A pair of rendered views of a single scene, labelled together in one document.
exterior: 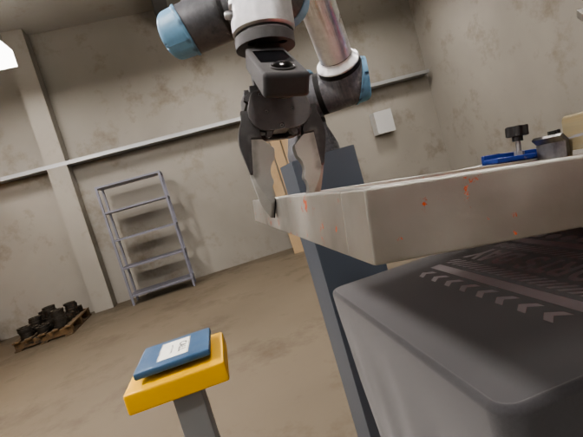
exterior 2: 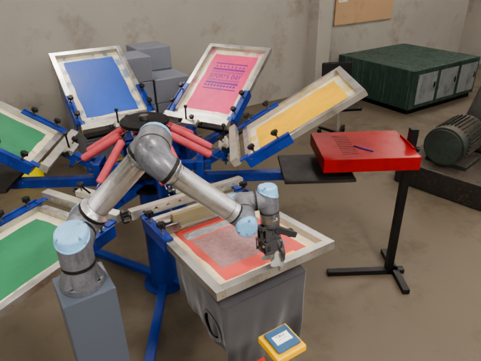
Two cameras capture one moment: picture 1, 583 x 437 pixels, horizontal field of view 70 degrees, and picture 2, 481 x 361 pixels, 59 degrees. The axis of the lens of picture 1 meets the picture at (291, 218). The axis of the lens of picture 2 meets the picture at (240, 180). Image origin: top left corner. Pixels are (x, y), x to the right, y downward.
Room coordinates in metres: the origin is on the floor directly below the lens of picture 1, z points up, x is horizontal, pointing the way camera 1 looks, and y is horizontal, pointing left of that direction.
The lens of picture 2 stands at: (1.12, 1.19, 2.22)
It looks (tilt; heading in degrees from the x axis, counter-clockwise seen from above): 28 degrees down; 248
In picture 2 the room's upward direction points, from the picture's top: 1 degrees counter-clockwise
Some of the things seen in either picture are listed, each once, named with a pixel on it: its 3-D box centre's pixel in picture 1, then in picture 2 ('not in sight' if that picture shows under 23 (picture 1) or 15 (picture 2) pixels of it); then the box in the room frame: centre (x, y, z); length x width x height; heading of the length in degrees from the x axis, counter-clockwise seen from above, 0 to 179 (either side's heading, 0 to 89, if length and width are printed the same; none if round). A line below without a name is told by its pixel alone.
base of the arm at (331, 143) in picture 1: (310, 140); (80, 271); (1.21, -0.11, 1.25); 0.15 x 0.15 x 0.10
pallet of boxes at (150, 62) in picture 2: not in sight; (127, 104); (0.51, -4.00, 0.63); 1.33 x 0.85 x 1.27; 11
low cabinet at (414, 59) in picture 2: not in sight; (404, 75); (-4.31, -4.53, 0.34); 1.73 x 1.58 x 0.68; 11
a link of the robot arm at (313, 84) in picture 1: (301, 99); (74, 243); (1.21, -0.12, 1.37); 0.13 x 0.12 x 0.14; 73
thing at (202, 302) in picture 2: not in sight; (205, 301); (0.72, -0.28, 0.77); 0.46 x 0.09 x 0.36; 100
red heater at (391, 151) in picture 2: not in sight; (361, 150); (-0.61, -0.91, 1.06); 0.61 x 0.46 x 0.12; 160
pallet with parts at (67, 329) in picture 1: (52, 319); not in sight; (6.03, 3.75, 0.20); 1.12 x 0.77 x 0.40; 11
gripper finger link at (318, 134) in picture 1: (303, 132); not in sight; (0.50, -0.04, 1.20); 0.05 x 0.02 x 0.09; 100
